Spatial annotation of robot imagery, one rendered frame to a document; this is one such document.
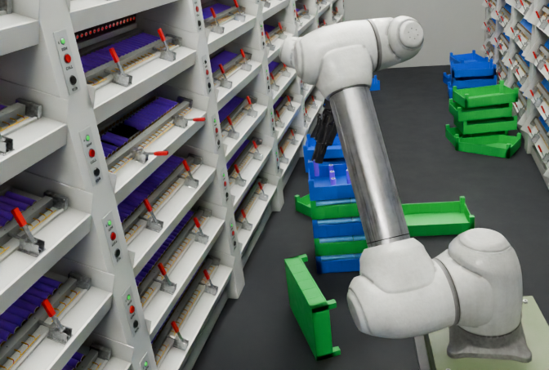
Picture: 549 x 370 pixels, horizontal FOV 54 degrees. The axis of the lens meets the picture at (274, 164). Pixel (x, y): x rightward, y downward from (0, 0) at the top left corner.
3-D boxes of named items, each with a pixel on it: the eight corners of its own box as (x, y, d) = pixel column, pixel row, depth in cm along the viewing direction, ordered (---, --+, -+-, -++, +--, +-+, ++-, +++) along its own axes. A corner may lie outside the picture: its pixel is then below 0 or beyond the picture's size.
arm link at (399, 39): (403, 17, 146) (354, 26, 144) (430, 1, 128) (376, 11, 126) (412, 65, 147) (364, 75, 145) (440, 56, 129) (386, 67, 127)
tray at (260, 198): (274, 193, 263) (281, 169, 257) (238, 263, 209) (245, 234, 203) (235, 180, 265) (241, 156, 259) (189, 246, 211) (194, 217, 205)
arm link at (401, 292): (467, 329, 116) (369, 354, 113) (440, 323, 131) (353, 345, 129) (374, 4, 130) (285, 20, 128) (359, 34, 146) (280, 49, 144)
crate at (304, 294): (316, 362, 169) (341, 354, 171) (311, 309, 162) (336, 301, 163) (289, 306, 196) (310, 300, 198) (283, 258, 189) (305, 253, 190)
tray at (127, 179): (204, 124, 178) (209, 97, 174) (112, 211, 124) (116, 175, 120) (148, 106, 180) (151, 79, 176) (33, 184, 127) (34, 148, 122)
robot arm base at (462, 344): (519, 301, 140) (519, 283, 138) (533, 363, 121) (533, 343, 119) (444, 299, 146) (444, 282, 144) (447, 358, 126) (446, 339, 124)
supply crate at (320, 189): (384, 172, 217) (383, 153, 214) (391, 194, 198) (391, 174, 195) (309, 179, 220) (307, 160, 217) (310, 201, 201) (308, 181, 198)
